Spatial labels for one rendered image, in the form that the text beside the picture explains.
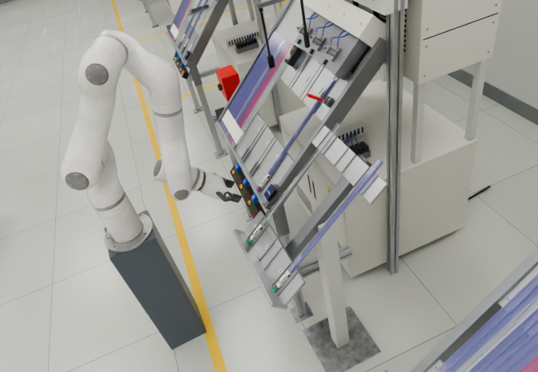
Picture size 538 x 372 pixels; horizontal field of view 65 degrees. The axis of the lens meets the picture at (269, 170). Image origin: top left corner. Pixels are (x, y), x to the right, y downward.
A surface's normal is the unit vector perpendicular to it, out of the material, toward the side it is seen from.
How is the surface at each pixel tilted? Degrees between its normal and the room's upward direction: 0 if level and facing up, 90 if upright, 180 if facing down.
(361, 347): 0
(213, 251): 0
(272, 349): 0
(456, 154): 90
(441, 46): 90
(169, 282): 90
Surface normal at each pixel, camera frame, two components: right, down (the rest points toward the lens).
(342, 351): -0.18, -0.75
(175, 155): 0.24, -0.16
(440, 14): 0.35, 0.55
